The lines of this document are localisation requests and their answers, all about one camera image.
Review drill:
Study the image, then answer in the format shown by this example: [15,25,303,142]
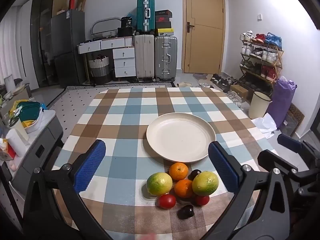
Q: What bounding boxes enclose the green suitcase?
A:
[136,0,155,32]

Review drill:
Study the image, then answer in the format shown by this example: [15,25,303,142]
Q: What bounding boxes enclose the beige suitcase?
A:
[134,34,155,79]

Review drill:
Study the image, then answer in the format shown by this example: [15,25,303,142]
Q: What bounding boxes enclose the cream bucket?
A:
[248,91,272,120]

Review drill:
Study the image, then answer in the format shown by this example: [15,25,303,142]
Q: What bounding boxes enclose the silver suitcase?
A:
[154,36,178,80]

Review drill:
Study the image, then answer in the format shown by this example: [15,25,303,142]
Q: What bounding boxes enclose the grey fluffy mat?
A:
[192,72,213,80]

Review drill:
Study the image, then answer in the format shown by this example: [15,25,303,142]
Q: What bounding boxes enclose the red tomato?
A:
[157,194,177,209]
[195,194,210,206]

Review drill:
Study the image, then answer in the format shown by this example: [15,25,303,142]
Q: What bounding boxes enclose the grey side table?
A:
[10,110,64,195]

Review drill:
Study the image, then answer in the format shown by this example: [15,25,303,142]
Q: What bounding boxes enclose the white cylinder appliance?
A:
[4,74,17,93]

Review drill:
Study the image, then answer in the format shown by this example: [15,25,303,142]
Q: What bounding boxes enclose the wooden shoe rack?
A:
[239,31,284,98]

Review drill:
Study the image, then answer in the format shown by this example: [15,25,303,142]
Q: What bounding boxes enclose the blue bag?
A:
[265,32,283,49]

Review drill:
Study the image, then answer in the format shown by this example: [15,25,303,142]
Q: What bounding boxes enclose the black storage box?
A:
[118,27,137,37]

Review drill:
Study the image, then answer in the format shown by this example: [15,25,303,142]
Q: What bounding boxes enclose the checked tablecloth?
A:
[51,87,280,240]

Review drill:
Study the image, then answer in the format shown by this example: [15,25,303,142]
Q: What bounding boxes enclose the white drawer cabinet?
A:
[112,47,137,78]

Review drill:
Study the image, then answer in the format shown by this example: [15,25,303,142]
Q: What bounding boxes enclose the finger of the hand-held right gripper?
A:
[257,149,307,180]
[277,133,310,160]

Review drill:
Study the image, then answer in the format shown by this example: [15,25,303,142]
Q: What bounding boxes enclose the white desk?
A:
[77,37,135,84]

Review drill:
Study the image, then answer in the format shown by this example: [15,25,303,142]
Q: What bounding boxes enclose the green yellow citrus fruit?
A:
[146,172,173,196]
[192,171,219,197]

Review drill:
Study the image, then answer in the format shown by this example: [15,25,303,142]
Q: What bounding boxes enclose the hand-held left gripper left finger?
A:
[24,139,113,240]

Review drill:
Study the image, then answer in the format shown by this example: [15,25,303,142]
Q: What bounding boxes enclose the purple bag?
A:
[266,76,298,130]

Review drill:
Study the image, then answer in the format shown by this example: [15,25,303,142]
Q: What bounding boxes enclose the brown door mat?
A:
[280,102,305,138]

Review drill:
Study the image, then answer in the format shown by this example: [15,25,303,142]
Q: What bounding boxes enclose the dark glass cabinet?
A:
[30,0,57,90]

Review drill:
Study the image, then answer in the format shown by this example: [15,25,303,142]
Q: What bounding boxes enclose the pile of sneakers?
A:
[210,73,250,108]

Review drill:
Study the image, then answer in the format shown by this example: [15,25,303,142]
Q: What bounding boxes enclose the wooden door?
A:
[182,0,227,74]

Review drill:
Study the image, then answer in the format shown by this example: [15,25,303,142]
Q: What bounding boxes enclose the grey oval frame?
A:
[90,17,121,39]

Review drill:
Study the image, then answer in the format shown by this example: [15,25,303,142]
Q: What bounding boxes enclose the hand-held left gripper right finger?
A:
[200,141,304,240]

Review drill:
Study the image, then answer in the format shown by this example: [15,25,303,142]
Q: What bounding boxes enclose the white curtain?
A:
[0,7,23,85]

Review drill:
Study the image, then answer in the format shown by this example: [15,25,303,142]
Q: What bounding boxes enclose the white basin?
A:
[24,110,45,133]

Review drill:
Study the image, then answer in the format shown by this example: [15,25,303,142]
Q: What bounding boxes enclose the rows of shelved shoes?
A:
[239,31,282,80]

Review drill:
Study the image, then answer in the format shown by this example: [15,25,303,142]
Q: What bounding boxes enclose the yellow and black box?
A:
[155,28,174,37]

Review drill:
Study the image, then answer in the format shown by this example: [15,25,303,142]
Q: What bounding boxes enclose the small cardboard box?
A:
[229,84,249,100]

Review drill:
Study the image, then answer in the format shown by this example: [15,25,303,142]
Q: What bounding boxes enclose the woven laundry basket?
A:
[88,55,112,85]

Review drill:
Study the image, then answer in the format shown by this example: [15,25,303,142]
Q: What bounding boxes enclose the white plastic sheet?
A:
[251,112,284,139]

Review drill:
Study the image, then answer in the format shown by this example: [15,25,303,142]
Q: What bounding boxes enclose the orange tangerine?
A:
[174,179,194,198]
[169,162,189,181]

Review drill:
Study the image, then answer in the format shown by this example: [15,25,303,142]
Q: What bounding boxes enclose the green pouch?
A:
[17,101,42,122]

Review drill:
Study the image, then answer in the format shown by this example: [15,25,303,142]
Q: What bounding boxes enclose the dark plum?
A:
[177,204,195,220]
[188,169,202,180]

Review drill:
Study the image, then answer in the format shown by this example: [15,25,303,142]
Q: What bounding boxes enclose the cream round plate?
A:
[146,112,217,163]

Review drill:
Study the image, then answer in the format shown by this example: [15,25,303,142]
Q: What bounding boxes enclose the white jug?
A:
[5,129,27,157]

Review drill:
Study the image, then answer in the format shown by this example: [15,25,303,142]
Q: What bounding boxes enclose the white tumbler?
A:
[9,117,29,143]

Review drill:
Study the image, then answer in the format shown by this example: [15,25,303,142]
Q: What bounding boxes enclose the grey refrigerator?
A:
[51,9,86,88]

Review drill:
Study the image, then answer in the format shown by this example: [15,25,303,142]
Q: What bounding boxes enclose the yellow bag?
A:
[9,100,34,128]

